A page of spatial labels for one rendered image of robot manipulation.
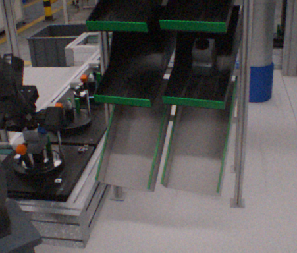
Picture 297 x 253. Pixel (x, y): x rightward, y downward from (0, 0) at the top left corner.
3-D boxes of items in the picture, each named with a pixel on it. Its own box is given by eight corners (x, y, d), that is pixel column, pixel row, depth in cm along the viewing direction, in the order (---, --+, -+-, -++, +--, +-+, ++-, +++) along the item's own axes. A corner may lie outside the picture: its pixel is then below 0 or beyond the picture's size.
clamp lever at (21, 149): (32, 169, 104) (22, 150, 99) (25, 168, 105) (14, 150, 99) (36, 158, 107) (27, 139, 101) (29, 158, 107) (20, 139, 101)
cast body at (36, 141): (39, 154, 105) (34, 129, 102) (24, 153, 106) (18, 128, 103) (51, 138, 113) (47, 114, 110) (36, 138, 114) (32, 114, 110)
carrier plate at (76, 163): (67, 201, 99) (66, 194, 98) (-21, 194, 103) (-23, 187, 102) (95, 152, 120) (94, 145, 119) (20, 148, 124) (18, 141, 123)
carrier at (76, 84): (116, 114, 143) (114, 80, 138) (51, 112, 147) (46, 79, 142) (132, 88, 165) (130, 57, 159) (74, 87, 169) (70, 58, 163)
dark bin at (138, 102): (151, 109, 88) (145, 83, 82) (95, 103, 92) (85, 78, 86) (184, 25, 104) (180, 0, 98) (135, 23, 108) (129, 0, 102)
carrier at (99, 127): (97, 149, 122) (92, 110, 116) (22, 145, 126) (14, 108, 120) (116, 114, 143) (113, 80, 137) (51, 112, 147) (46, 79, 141)
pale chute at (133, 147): (154, 192, 95) (149, 189, 91) (101, 183, 99) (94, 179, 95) (178, 80, 103) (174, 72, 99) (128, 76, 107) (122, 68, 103)
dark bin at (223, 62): (224, 111, 85) (222, 85, 80) (163, 104, 90) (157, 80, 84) (244, 26, 101) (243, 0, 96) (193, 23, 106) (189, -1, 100)
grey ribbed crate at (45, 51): (111, 68, 293) (108, 36, 283) (30, 68, 304) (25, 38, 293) (124, 51, 331) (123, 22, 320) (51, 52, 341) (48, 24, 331)
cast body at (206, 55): (212, 76, 92) (209, 52, 86) (193, 75, 93) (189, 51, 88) (218, 51, 97) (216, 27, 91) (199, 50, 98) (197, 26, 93)
